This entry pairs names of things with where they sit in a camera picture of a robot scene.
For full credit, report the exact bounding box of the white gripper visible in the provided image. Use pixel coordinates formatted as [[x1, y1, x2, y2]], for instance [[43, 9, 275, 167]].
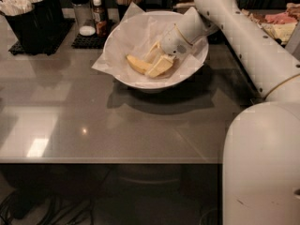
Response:
[[144, 12, 218, 78]]

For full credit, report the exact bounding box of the yellow banana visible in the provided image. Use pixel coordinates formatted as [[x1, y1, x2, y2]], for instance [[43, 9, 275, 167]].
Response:
[[126, 54, 153, 74]]

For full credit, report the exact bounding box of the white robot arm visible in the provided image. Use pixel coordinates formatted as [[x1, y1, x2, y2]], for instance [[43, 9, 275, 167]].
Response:
[[161, 0, 300, 225]]

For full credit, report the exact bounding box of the white bowl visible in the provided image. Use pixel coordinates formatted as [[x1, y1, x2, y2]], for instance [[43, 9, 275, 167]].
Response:
[[103, 10, 209, 94]]

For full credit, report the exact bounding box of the white paper liner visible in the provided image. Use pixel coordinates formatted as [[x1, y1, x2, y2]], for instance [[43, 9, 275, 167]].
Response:
[[91, 2, 207, 83]]

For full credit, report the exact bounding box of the brown sauce bottle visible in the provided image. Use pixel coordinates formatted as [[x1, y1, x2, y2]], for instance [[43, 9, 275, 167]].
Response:
[[92, 0, 108, 38]]

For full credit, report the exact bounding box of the glass salt shaker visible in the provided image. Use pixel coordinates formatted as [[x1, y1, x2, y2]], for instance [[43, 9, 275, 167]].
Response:
[[71, 0, 96, 37]]

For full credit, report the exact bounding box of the black condiment packet rack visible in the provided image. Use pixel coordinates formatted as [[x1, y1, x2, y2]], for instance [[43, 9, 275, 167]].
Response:
[[242, 3, 300, 46]]

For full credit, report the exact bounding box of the black cutlery holder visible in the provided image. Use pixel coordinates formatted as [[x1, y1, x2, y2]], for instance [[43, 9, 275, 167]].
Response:
[[1, 0, 64, 52]]

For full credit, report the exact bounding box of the black rubber mat left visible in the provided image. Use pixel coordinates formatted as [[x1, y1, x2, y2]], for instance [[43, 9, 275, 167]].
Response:
[[9, 18, 75, 55]]

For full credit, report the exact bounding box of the white plastic cutlery bundle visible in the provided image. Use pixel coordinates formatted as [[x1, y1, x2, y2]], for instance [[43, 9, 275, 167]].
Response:
[[0, 0, 42, 16]]

